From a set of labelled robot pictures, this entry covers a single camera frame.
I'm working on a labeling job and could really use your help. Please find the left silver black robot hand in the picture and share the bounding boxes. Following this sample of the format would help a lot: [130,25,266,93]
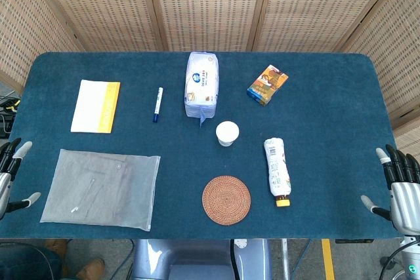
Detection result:
[0,138,42,220]

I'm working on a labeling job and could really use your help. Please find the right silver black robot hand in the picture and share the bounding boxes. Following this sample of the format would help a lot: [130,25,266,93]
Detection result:
[360,144,420,235]

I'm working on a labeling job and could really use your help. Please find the white paper cup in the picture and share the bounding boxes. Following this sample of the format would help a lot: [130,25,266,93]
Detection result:
[215,121,240,148]

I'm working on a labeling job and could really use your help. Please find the brown round woven coaster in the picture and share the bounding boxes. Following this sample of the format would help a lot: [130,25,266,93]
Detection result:
[201,175,252,226]

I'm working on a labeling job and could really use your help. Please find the yellow black tool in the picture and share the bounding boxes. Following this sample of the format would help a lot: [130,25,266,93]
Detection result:
[0,96,21,113]

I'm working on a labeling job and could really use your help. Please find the brown leather shoe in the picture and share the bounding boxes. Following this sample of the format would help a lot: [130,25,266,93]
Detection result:
[76,258,106,280]
[44,239,69,257]

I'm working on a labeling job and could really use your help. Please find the dark teal trouser leg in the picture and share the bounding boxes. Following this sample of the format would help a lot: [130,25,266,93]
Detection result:
[0,243,64,280]

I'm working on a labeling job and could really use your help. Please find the blue felt table cover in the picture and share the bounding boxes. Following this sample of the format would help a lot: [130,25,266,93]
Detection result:
[0,51,413,240]

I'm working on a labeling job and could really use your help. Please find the grey zip plastic bag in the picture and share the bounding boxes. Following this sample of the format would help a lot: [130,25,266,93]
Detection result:
[39,148,161,232]

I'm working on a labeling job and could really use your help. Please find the white bottle with yellow cap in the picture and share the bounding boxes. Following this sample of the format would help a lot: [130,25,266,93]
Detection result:
[263,137,292,208]

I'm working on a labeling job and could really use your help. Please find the metal table leg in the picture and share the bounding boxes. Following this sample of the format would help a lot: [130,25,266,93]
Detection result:
[281,239,291,280]

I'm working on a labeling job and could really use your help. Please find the woven bamboo screen panel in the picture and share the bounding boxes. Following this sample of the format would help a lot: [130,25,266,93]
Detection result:
[251,0,404,52]
[0,0,83,86]
[341,0,420,169]
[28,0,165,52]
[144,0,273,52]

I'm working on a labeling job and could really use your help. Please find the white blue marker pen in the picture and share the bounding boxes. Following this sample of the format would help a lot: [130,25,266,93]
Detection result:
[152,87,164,124]

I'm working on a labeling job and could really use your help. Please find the orange blue carton box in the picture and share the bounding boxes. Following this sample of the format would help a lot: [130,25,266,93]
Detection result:
[246,64,289,107]

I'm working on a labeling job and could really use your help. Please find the blue grey robot torso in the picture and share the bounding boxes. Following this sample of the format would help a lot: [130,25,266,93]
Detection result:
[131,239,273,280]

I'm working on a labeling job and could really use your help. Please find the white tissue pack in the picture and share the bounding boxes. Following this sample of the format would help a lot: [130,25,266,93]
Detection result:
[184,51,220,127]

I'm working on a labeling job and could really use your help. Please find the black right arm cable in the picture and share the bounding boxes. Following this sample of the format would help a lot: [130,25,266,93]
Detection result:
[379,243,410,273]

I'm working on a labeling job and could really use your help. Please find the black torso cable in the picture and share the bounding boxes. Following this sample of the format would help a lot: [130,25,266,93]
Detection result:
[228,239,238,280]

